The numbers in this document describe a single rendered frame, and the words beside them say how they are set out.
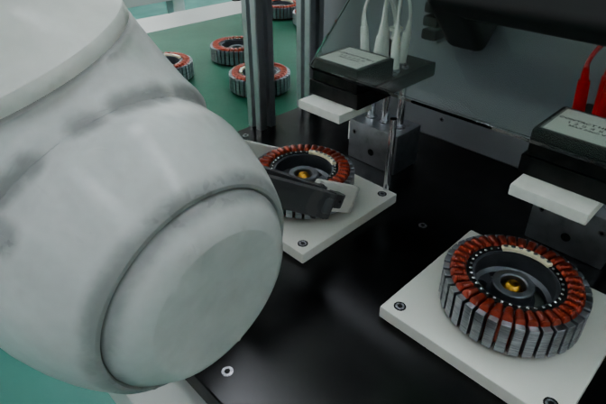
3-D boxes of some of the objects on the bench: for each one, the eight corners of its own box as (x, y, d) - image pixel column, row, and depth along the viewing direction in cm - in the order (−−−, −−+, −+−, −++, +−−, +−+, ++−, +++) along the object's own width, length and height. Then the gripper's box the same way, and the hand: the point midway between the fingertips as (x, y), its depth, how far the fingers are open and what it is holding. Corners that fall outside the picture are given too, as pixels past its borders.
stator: (170, 91, 91) (168, 72, 89) (123, 82, 95) (119, 63, 93) (206, 72, 100) (203, 54, 98) (160, 65, 103) (157, 47, 101)
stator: (302, 236, 50) (302, 206, 48) (234, 192, 56) (231, 164, 54) (373, 193, 56) (375, 164, 54) (304, 159, 63) (304, 132, 61)
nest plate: (556, 437, 33) (562, 426, 32) (378, 316, 42) (380, 306, 42) (628, 317, 42) (633, 307, 41) (468, 238, 51) (471, 228, 51)
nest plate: (302, 264, 48) (302, 254, 47) (210, 201, 57) (209, 192, 56) (396, 202, 57) (397, 193, 56) (304, 157, 66) (304, 148, 65)
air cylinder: (392, 176, 62) (397, 136, 59) (347, 155, 66) (349, 117, 63) (416, 161, 65) (421, 123, 62) (371, 142, 69) (373, 106, 66)
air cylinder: (600, 270, 47) (619, 224, 44) (523, 235, 52) (536, 191, 49) (618, 246, 50) (637, 201, 47) (544, 215, 55) (557, 172, 52)
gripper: (68, 144, 47) (238, 171, 64) (216, 262, 33) (382, 256, 50) (91, 68, 46) (258, 116, 63) (255, 156, 32) (411, 188, 49)
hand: (303, 177), depth 55 cm, fingers closed on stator, 11 cm apart
